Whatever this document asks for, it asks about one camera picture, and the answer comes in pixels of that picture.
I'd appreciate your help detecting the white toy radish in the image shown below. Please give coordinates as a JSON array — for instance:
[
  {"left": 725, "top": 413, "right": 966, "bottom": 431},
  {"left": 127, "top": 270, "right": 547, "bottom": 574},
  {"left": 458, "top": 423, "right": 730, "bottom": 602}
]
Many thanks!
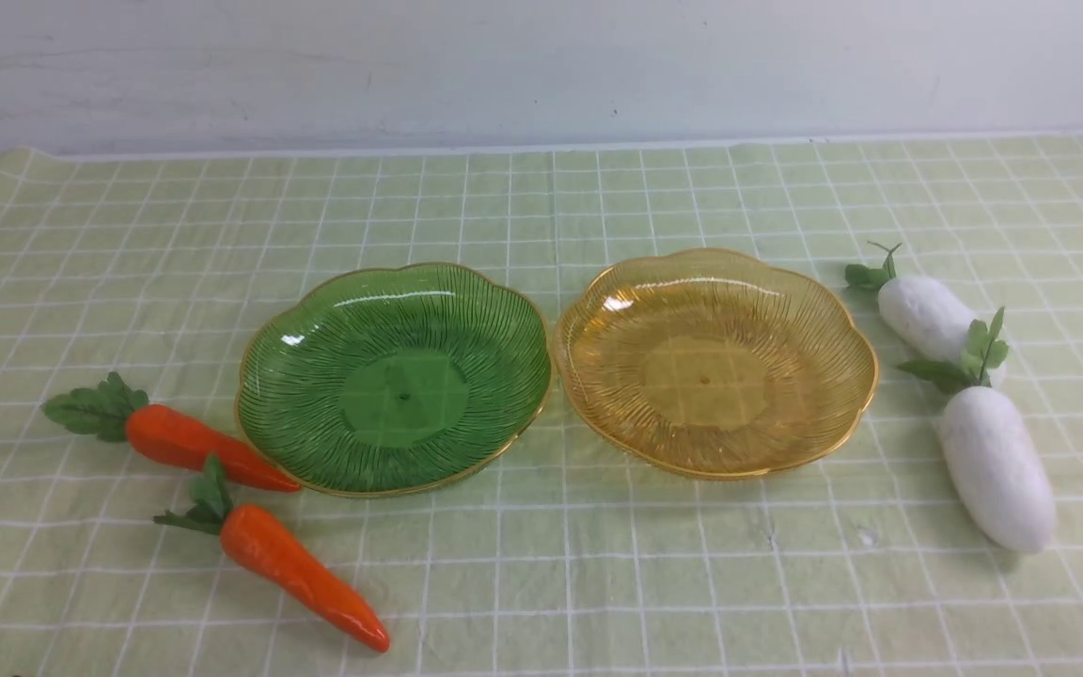
[
  {"left": 845, "top": 244, "right": 1009, "bottom": 394},
  {"left": 898, "top": 307, "right": 1058, "bottom": 554}
]

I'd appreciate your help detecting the orange toy carrot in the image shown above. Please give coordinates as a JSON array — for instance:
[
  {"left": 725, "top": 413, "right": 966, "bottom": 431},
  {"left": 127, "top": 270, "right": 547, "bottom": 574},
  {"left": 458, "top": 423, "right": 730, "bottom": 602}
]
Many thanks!
[
  {"left": 151, "top": 453, "right": 391, "bottom": 653},
  {"left": 41, "top": 372, "right": 301, "bottom": 493}
]

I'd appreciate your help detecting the green ribbed plastic plate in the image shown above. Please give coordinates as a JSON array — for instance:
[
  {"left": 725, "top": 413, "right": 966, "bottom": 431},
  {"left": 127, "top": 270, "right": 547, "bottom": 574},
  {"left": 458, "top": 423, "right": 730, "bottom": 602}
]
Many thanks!
[{"left": 233, "top": 262, "right": 554, "bottom": 498}]

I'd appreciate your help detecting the amber ribbed plastic plate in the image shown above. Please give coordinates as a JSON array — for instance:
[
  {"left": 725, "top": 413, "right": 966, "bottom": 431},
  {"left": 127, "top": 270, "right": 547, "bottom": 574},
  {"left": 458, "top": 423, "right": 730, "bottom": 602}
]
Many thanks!
[{"left": 550, "top": 247, "right": 880, "bottom": 481}]

